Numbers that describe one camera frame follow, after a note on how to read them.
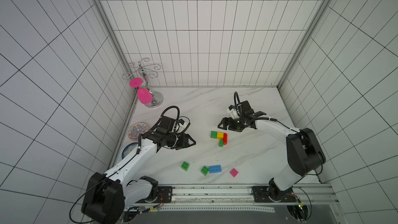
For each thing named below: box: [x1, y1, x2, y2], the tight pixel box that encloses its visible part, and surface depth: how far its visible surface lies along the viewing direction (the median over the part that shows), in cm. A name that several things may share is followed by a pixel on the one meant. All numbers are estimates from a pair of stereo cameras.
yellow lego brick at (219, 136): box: [216, 131, 224, 140], surface depth 92 cm
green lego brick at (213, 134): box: [210, 130, 218, 139], surface depth 94 cm
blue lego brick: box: [208, 164, 222, 174], surface depth 81 cm
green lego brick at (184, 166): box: [180, 161, 190, 172], surface depth 81 cm
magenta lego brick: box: [229, 168, 239, 178], surface depth 80 cm
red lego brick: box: [222, 132, 228, 146], surface depth 92 cm
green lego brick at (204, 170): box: [200, 165, 210, 177], surface depth 79 cm
